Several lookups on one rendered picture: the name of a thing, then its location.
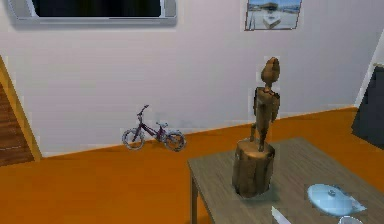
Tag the purple child bicycle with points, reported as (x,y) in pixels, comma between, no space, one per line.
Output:
(156,132)

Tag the brown wooden figure statue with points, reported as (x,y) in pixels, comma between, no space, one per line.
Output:
(258,160)

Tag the grey wooden table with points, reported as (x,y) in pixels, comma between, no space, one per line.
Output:
(300,166)

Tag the framed boat picture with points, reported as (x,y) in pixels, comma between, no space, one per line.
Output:
(273,15)

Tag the white knife blade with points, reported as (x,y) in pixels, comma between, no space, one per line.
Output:
(279,216)

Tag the silver framed television set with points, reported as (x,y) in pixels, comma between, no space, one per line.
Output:
(96,11)

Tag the pale blue lidded dish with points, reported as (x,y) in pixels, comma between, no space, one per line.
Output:
(330,200)

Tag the brown wooden door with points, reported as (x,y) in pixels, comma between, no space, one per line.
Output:
(11,130)

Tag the white round cup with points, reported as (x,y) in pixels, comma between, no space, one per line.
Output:
(350,220)

